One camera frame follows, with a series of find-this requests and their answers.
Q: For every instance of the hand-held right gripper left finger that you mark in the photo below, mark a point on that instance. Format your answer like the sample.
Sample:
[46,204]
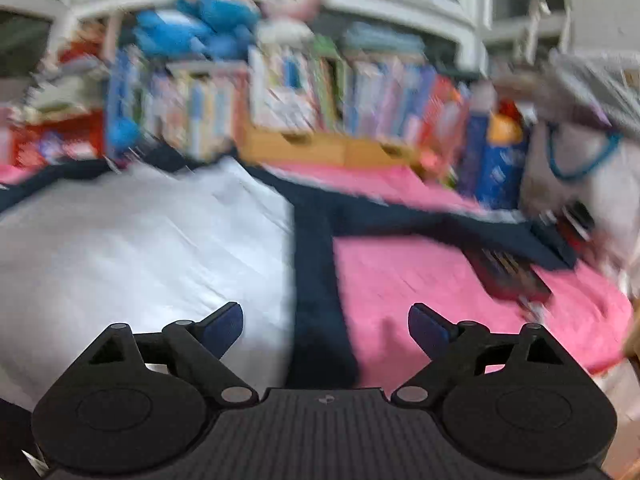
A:
[225,327]

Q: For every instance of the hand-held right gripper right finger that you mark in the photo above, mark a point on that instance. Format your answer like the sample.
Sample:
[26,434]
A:
[430,330]

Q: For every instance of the white and navy jacket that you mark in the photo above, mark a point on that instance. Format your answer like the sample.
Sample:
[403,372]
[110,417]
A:
[150,260]

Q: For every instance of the pink rabbit print towel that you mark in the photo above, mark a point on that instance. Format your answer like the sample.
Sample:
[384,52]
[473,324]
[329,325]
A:
[400,285]

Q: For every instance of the blue cardboard box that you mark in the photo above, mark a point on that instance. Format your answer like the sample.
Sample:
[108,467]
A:
[472,155]

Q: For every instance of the blue and orange box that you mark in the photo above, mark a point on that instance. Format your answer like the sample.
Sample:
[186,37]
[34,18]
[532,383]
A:
[502,165]

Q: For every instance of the wooden drawer box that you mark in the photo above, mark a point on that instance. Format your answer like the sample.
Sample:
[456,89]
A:
[325,147]

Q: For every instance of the small blue plush toy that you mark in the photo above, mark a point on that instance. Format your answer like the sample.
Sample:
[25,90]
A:
[124,135]

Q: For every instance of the row of shelf books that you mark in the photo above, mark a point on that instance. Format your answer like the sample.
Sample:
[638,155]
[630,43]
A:
[300,95]

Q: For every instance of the red plastic crate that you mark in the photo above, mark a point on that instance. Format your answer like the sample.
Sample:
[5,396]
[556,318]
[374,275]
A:
[60,142]

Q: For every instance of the stack of paper workbooks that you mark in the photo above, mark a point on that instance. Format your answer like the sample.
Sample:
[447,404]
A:
[65,90]

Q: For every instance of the stack of clear folders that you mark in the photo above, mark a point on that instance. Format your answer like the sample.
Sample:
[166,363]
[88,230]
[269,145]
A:
[385,39]

